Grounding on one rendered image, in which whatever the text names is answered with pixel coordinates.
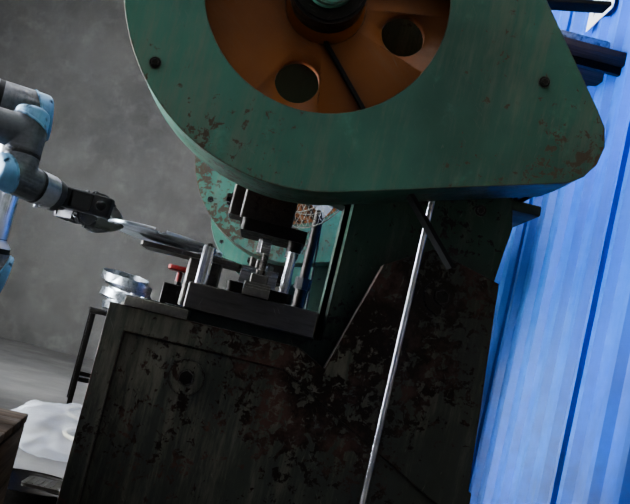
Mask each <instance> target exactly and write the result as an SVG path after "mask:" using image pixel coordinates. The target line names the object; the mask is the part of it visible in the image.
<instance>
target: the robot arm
mask: <svg viewBox="0 0 630 504"><path fill-rule="evenodd" d="M53 115H54V100H53V98H52V97H51V96H49V95H47V94H44V93H42V92H39V91H38V90H33V89H30V88H27V87H24V86H21V85H18V84H15V83H12V82H9V81H5V80H2V79H0V292H1V291H2V289H3V287H4V285H5V283H6V281H7V278H8V276H9V274H10V271H11V269H12V266H13V263H14V258H13V257H12V256H10V255H9V254H10V250H11V248H10V247H9V245H8V243H7V238H8V235H9V231H10V228H11V224H12V221H13V217H14V214H15V210H16V207H17V203H18V200H19V198H20V199H22V200H25V201H27V202H30V203H33V204H34V205H33V207H34V208H38V206H39V207H41V208H44V209H47V210H50V211H54V210H55V213H54V216H56V217H58V218H61V219H63V220H65V221H67V222H70V223H75V224H82V226H81V227H82V228H85V229H86V230H87V231H89V232H94V233H105V232H113V231H118V230H120V229H123V228H124V226H123V225H121V224H118V223H116V224H115V223H114V222H108V221H107V220H108V219H110V218H114V219H121V220H124V219H123V217H122V215H121V213H120V211H119V210H118V209H117V207H116V205H115V201H114V200H113V199H112V198H109V197H108V196H107V195H105V194H102V193H99V192H98V191H93V193H91V191H89V190H86V191H82V190H81V189H75V188H71V187H67V185H66V183H65V182H64V181H61V180H60V179H59V178H58V177H56V176H54V175H52V174H50V173H47V172H45V171H43V170H41V169H39V168H38V167H39V163H40V159H41V155H42V152H43V148H44V144H45V141H48V139H49V137H50V132H51V129H52V123H53ZM57 210H58V211H57ZM57 212H58V213H57Z"/></svg>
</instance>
